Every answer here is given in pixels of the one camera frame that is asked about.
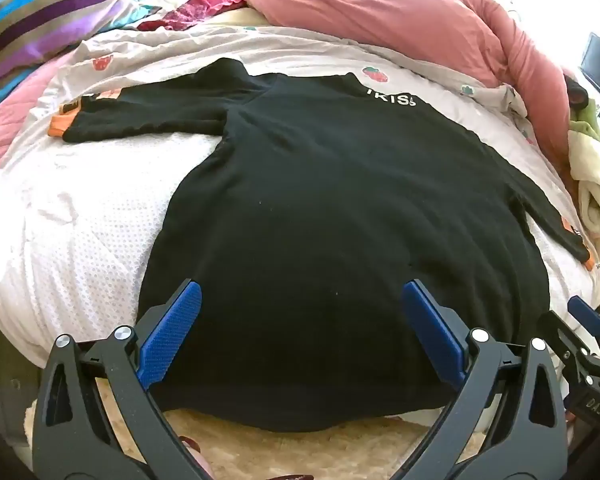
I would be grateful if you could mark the cream fluffy rug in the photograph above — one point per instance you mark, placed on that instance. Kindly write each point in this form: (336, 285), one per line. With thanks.
(280, 450)

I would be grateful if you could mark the pale yellow cloth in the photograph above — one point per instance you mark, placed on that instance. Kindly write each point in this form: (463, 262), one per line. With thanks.
(240, 20)

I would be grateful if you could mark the grey strawberry printed blanket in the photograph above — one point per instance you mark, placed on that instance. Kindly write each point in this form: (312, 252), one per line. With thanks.
(80, 220)

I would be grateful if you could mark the person's left hand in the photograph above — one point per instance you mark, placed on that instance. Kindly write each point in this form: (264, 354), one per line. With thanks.
(200, 462)

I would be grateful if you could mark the black sweater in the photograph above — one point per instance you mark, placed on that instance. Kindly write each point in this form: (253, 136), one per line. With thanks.
(330, 210)

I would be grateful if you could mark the cream plush toy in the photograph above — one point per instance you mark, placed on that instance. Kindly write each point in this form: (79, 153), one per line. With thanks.
(595, 180)

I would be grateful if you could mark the red cloth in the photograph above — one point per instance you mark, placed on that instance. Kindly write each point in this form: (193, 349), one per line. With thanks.
(205, 5)

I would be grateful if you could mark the pink duvet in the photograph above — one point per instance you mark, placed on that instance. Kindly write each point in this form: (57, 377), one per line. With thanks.
(380, 10)

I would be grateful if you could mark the striped pillow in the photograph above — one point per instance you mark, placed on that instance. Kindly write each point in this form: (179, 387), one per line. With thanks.
(45, 25)

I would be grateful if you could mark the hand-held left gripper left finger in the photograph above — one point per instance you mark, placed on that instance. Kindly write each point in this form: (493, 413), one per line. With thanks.
(172, 330)

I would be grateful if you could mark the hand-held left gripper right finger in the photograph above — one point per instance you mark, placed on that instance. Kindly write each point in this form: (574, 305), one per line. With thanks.
(432, 325)

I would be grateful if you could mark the olive bed base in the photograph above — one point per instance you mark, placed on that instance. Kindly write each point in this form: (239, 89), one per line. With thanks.
(0, 370)

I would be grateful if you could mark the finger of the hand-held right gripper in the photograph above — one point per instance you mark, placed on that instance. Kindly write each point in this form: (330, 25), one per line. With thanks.
(565, 340)
(587, 315)

